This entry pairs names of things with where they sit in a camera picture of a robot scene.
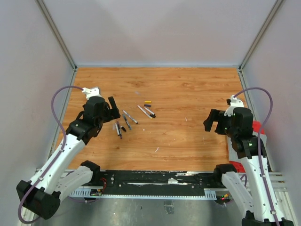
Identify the purple gel pen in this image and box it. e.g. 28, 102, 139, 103
116, 121, 123, 139

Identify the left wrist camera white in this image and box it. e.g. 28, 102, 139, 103
82, 87, 102, 100

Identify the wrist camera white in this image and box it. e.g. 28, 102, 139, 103
224, 95, 244, 117
82, 87, 102, 100

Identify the aluminium frame rail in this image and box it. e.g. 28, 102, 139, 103
21, 168, 294, 226

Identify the blue gel pen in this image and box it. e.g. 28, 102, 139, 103
122, 114, 132, 130

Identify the white pen with lettering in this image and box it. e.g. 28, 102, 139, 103
122, 110, 139, 124

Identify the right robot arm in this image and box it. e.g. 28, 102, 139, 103
203, 107, 294, 226

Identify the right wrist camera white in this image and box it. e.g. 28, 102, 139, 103
224, 95, 244, 117

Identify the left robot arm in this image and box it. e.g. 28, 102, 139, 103
16, 96, 120, 224

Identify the white pen black end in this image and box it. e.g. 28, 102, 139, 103
144, 107, 155, 115

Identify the white marker yellow end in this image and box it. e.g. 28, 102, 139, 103
137, 105, 152, 119

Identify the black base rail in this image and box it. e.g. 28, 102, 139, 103
94, 170, 225, 196

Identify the white thin pen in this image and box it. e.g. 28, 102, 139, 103
115, 123, 120, 136

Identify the red and grey cloth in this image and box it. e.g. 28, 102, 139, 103
227, 121, 261, 173

